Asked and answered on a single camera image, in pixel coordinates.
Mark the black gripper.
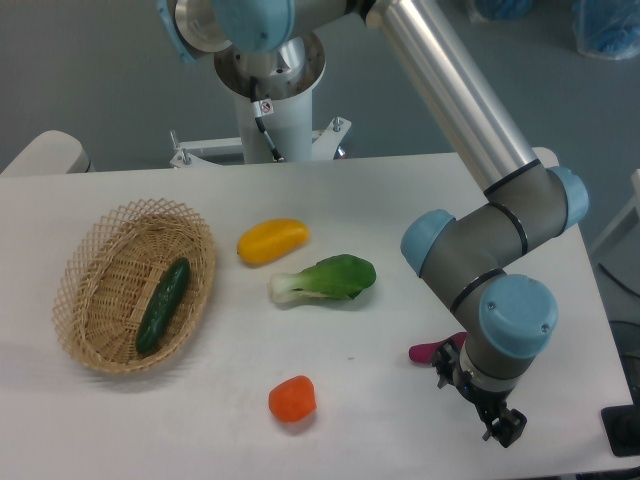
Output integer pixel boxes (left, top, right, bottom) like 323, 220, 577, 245
430, 335, 529, 449

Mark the green cucumber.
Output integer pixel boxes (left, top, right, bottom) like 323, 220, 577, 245
135, 257, 191, 355

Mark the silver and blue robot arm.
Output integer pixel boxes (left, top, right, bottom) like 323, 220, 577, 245
156, 1, 589, 446

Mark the woven wicker basket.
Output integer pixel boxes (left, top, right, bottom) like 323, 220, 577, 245
52, 199, 216, 374

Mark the magenta eggplant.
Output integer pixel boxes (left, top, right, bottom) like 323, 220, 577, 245
408, 339, 456, 365

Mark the black device at table edge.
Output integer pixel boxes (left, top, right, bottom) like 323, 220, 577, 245
601, 405, 639, 457

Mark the orange bell pepper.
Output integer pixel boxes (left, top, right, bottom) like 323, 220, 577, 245
268, 375, 317, 423

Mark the green bok choy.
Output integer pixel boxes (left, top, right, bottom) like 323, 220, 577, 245
267, 254, 377, 304

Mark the yellow bell pepper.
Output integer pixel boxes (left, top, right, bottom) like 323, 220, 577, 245
237, 218, 310, 265

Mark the blue plastic bag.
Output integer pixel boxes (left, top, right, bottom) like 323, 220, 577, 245
465, 0, 533, 22
571, 0, 639, 60

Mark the blue plastic bag left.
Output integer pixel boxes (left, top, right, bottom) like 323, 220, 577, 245
465, 0, 533, 22

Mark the white chair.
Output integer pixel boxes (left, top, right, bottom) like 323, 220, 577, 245
1, 130, 95, 178

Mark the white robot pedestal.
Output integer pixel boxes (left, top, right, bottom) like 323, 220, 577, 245
170, 33, 352, 168

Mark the black cable on pedestal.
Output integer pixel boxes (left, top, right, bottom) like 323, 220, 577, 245
248, 74, 285, 163

